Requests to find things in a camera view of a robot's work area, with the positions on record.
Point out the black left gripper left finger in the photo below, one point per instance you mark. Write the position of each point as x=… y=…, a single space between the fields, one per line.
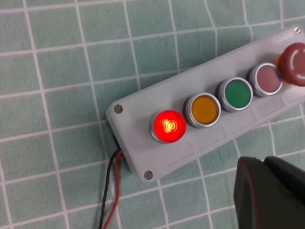
x=262 y=202

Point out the green push button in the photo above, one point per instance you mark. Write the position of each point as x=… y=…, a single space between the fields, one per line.
x=237 y=94

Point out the green white-grid tablecloth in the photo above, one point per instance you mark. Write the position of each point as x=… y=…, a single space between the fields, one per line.
x=71 y=71

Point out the red indicator light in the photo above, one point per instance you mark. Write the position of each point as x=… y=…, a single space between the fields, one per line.
x=169 y=126

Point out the grey button switch box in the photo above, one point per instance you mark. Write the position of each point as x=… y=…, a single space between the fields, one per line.
x=214 y=114

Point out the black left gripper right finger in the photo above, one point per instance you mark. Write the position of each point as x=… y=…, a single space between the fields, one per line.
x=288 y=174

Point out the red flat push button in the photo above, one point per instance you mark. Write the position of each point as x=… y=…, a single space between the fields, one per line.
x=267 y=79

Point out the red emergency stop mushroom button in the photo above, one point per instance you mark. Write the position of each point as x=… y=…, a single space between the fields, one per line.
x=294 y=64

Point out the yellow push button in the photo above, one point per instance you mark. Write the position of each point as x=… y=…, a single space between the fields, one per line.
x=204 y=109

